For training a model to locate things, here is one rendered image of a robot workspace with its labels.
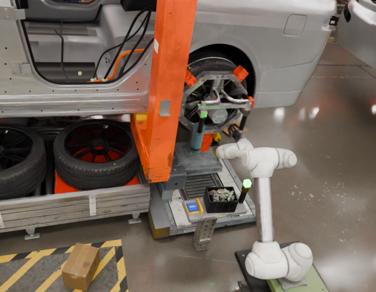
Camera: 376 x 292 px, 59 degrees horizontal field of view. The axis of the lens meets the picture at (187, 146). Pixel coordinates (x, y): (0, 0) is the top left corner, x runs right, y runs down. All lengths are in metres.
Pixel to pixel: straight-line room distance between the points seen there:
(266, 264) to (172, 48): 1.28
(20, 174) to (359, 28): 3.98
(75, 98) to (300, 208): 2.16
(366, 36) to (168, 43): 3.23
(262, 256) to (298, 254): 0.21
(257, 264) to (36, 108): 1.74
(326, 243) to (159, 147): 1.70
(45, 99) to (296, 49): 1.90
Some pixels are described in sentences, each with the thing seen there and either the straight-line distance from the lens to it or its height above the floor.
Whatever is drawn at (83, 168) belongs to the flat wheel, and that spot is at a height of 0.50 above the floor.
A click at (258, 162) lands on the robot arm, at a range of 1.97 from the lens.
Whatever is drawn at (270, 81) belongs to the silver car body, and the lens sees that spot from 2.86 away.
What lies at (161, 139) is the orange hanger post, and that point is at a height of 0.90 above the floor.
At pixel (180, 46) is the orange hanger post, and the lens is 1.79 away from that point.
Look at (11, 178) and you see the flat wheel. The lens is 2.49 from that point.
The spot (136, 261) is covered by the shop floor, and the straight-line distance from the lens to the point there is 2.56.
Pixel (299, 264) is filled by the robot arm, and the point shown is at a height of 0.57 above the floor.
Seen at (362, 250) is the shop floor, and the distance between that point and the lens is 3.25.
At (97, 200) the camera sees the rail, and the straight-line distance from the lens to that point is 2.48.
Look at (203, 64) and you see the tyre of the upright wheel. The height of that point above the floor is 1.16.
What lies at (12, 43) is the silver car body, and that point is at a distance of 2.32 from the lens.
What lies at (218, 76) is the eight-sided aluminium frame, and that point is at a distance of 2.48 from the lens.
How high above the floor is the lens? 2.17
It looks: 38 degrees down
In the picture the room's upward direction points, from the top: 11 degrees clockwise
